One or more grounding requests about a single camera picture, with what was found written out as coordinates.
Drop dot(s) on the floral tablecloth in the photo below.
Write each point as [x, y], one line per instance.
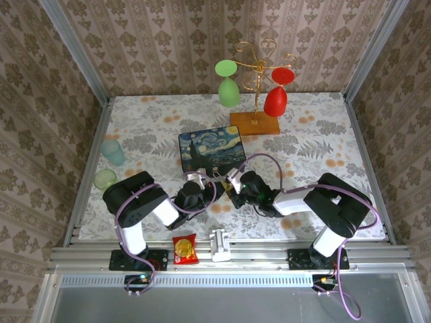
[303, 148]

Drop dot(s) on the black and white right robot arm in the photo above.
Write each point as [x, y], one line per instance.
[333, 212]

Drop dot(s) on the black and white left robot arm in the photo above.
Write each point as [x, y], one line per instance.
[141, 202]

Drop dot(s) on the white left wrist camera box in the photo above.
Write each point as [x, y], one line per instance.
[196, 176]

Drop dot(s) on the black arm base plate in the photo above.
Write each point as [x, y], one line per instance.
[158, 260]
[298, 261]

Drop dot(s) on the aluminium frame rail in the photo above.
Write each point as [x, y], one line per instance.
[256, 250]

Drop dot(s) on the pale blue plastic cup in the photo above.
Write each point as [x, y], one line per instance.
[112, 152]

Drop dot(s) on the red and yellow snack packet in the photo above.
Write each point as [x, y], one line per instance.
[185, 249]

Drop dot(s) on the green wine glass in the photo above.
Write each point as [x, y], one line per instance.
[228, 92]

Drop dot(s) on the small black circuit board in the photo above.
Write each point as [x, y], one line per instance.
[323, 281]
[136, 280]

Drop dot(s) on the small brass padlock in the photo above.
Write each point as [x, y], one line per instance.
[230, 189]

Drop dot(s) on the aluminium frame post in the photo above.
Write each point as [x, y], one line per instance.
[373, 54]
[77, 54]

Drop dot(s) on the red wine glass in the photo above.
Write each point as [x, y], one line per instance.
[275, 101]

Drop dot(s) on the white plastic bracket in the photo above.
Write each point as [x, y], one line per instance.
[220, 245]

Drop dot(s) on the starry night painted box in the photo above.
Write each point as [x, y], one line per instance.
[212, 148]

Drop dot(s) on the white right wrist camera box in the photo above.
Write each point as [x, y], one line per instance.
[234, 174]

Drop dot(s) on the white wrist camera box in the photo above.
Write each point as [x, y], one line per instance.
[234, 174]
[196, 176]

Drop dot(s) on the pale green plastic cup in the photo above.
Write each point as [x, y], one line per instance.
[105, 180]

